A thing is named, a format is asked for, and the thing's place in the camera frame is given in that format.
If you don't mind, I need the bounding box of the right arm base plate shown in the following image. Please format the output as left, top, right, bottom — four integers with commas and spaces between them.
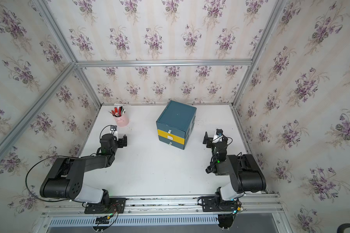
197, 196, 242, 213

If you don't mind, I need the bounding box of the teal drawer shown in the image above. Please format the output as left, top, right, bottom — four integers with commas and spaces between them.
158, 136, 189, 150
156, 122, 194, 139

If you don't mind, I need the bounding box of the teal top drawer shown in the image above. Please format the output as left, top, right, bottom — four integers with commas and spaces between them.
156, 122, 194, 139

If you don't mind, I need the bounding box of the aluminium mounting rail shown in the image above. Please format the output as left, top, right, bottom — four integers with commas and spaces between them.
40, 192, 284, 217

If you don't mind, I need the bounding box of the teal bottom drawer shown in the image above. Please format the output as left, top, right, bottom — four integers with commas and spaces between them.
158, 136, 189, 150

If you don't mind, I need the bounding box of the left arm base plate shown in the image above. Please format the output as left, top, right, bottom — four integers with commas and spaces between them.
84, 198, 127, 214

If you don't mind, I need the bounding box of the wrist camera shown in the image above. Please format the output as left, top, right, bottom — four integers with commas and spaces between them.
110, 125, 117, 134
212, 129, 224, 143

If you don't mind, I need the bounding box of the yellow drawer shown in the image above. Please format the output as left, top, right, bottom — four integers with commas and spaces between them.
157, 129, 190, 145

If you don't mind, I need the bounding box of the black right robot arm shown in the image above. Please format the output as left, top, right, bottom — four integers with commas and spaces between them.
203, 129, 266, 202

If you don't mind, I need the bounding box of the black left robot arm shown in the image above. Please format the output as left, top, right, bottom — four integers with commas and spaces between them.
40, 134, 127, 205

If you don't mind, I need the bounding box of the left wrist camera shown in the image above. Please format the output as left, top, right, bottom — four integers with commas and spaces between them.
110, 125, 117, 134

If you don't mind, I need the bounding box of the pink pen cup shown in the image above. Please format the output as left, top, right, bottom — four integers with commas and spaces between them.
114, 113, 129, 127

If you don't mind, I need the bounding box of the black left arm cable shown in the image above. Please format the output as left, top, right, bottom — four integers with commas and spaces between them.
25, 155, 76, 203

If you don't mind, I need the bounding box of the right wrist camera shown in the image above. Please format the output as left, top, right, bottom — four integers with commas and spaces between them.
212, 129, 224, 143

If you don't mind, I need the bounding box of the teal drawer cabinet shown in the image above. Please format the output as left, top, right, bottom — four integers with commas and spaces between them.
156, 100, 197, 150

